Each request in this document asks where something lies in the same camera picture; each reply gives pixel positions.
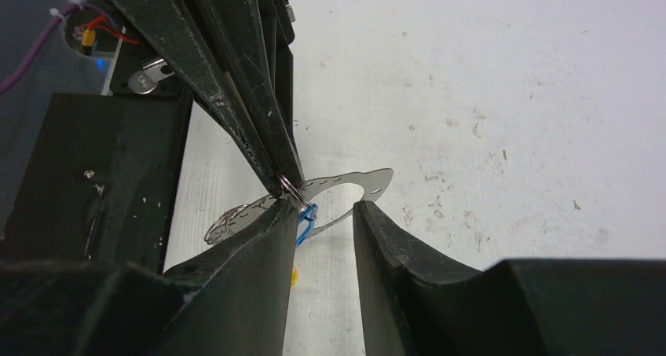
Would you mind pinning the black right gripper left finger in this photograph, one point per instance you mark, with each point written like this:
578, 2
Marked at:
230, 300

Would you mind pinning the yellow key tag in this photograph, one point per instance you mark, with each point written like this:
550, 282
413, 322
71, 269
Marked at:
294, 276

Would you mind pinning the blue key tag white label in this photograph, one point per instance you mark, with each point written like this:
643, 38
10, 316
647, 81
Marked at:
309, 217

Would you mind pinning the perforated metal key plate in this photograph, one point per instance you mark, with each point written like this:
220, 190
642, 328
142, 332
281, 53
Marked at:
332, 194

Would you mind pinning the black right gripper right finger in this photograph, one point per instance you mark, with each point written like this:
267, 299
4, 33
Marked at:
415, 300

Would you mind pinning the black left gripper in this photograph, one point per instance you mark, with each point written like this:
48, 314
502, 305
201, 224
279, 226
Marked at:
235, 56

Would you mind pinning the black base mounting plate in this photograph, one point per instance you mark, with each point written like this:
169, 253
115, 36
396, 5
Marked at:
102, 179

